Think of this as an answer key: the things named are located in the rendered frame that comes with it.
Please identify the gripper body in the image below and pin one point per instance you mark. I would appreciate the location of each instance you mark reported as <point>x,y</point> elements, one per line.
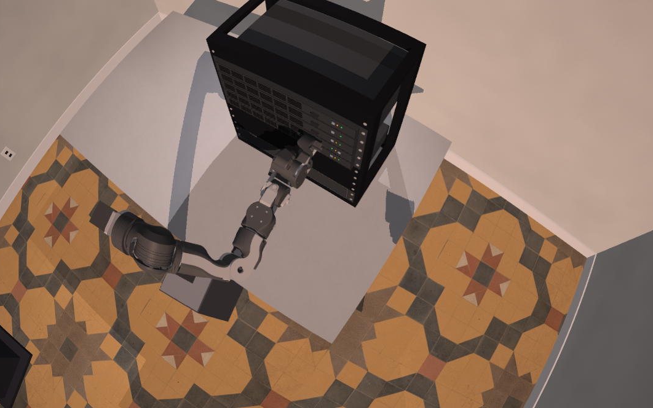
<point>284,166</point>

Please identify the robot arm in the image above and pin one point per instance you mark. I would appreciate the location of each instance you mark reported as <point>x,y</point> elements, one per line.
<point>154,246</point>

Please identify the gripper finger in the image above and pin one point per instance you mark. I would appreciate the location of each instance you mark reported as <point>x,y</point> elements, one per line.
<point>310,164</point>
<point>305,142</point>

